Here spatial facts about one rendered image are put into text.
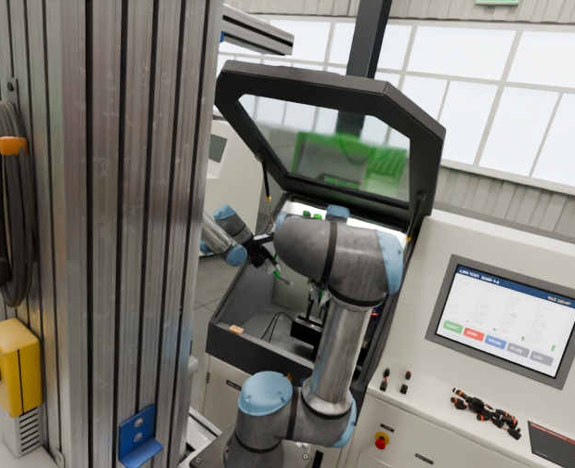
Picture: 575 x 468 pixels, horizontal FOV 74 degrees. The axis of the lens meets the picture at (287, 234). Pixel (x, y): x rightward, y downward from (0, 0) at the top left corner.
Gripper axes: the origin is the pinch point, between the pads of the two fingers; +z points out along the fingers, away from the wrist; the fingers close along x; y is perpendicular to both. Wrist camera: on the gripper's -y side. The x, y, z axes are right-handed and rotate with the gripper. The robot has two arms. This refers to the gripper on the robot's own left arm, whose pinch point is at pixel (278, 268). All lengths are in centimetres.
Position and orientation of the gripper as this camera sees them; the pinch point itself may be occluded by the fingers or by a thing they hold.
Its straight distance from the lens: 157.1
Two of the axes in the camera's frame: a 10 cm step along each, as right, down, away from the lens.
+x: 4.9, 1.4, -8.6
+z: 5.6, 7.0, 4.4
